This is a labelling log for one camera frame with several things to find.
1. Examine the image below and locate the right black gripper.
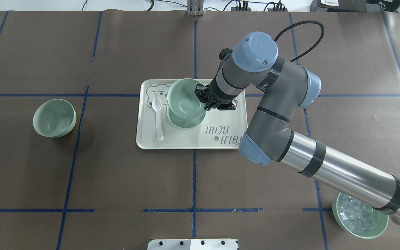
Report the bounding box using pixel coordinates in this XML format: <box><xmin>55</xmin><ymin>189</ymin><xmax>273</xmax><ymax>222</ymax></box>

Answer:
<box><xmin>194</xmin><ymin>84</ymin><xmax>238</xmax><ymax>111</ymax></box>

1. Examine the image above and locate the green bowl moved to tray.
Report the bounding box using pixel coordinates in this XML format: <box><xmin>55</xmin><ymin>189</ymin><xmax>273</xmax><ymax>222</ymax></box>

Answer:
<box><xmin>167</xmin><ymin>78</ymin><xmax>206</xmax><ymax>119</ymax></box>

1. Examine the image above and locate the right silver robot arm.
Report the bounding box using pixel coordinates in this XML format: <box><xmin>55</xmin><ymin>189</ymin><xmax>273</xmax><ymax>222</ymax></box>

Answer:
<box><xmin>195</xmin><ymin>32</ymin><xmax>400</xmax><ymax>226</ymax></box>

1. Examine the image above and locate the pale green bear tray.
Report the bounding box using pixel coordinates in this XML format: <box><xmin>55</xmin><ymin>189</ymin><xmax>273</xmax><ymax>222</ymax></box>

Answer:
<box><xmin>135</xmin><ymin>79</ymin><xmax>248</xmax><ymax>149</ymax></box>

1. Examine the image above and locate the green bowl on tray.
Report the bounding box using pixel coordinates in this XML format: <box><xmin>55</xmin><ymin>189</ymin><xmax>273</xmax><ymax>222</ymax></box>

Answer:
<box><xmin>166</xmin><ymin>110</ymin><xmax>206</xmax><ymax>130</ymax></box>

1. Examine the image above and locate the white plastic spoon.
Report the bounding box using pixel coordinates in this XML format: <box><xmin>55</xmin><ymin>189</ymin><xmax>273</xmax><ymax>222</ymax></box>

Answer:
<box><xmin>151</xmin><ymin>97</ymin><xmax>164</xmax><ymax>141</ymax></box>

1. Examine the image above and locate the green bowl with ice cubes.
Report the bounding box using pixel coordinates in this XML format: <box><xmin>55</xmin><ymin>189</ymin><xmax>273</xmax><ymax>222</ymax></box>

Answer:
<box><xmin>332</xmin><ymin>192</ymin><xmax>389</xmax><ymax>239</ymax></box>

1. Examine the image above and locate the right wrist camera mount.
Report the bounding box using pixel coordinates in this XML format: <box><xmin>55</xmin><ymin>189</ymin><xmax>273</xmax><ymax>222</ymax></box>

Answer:
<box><xmin>218</xmin><ymin>48</ymin><xmax>233</xmax><ymax>60</ymax></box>

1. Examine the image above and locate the aluminium frame post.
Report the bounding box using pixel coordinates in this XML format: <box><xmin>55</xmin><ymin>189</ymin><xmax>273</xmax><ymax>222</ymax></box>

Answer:
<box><xmin>187</xmin><ymin>0</ymin><xmax>205</xmax><ymax>16</ymax></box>

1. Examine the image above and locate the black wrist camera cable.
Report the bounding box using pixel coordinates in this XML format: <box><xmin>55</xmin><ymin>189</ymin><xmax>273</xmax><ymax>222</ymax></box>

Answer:
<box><xmin>273</xmin><ymin>21</ymin><xmax>325</xmax><ymax>63</ymax></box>

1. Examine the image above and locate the white pedestal column base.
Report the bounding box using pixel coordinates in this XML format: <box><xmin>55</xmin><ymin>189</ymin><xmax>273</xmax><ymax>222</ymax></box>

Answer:
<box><xmin>147</xmin><ymin>238</ymin><xmax>239</xmax><ymax>250</ymax></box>

